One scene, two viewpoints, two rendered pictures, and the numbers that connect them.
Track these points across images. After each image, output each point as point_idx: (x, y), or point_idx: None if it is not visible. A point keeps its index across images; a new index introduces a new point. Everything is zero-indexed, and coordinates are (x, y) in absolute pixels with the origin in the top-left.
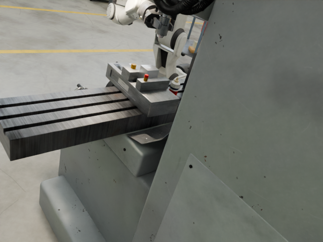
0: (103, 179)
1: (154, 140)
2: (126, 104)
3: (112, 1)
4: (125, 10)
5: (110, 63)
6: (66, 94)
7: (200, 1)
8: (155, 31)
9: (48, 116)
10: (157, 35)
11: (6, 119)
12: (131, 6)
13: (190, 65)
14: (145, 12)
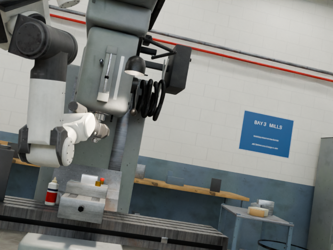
0: None
1: (114, 208)
2: (109, 214)
3: (67, 134)
4: (88, 135)
5: (102, 202)
6: (163, 226)
7: (143, 110)
8: (99, 139)
9: (184, 224)
10: (97, 142)
11: (213, 229)
12: (93, 127)
13: (10, 167)
14: (100, 126)
